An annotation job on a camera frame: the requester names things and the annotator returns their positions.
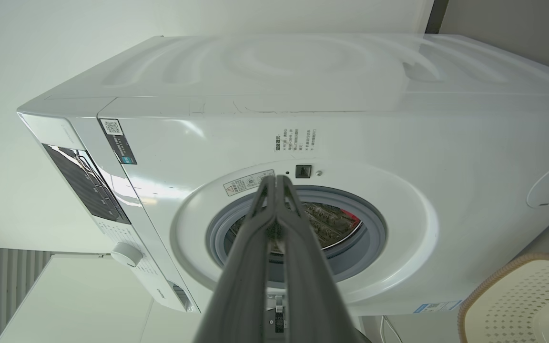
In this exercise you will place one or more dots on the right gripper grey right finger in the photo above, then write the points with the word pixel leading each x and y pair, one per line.
pixel 308 286

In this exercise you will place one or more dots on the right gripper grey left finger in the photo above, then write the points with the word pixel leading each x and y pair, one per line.
pixel 243 267

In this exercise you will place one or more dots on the red garment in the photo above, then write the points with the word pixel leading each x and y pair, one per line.
pixel 352 218

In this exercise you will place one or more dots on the cream perforated laundry basket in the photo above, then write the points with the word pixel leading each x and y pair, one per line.
pixel 517 305

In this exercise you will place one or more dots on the white cabinet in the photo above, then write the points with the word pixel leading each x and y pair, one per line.
pixel 84 305

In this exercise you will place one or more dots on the white front-load washing machine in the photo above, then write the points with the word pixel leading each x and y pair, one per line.
pixel 350 119

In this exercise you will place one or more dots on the white baseboard with black strip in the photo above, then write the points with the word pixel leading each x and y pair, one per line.
pixel 436 16

